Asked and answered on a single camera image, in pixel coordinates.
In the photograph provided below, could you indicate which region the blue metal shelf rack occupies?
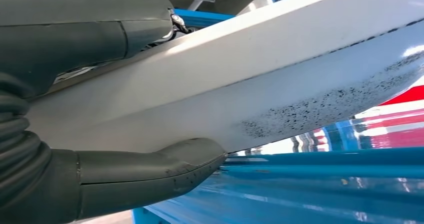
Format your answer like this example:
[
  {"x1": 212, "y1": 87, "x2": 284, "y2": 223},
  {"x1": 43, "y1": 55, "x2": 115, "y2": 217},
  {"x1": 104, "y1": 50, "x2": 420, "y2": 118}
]
[{"x1": 132, "y1": 0, "x2": 424, "y2": 224}]

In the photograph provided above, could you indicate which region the left arm ribbed grey sleeve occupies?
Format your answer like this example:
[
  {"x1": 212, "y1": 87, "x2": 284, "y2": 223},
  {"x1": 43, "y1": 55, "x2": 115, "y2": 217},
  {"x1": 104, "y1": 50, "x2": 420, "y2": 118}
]
[{"x1": 0, "y1": 72, "x2": 54, "y2": 216}]

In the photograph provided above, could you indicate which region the red barrier belt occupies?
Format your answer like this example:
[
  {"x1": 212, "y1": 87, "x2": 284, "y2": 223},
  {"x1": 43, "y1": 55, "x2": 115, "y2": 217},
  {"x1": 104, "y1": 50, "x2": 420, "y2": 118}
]
[{"x1": 379, "y1": 85, "x2": 424, "y2": 106}]

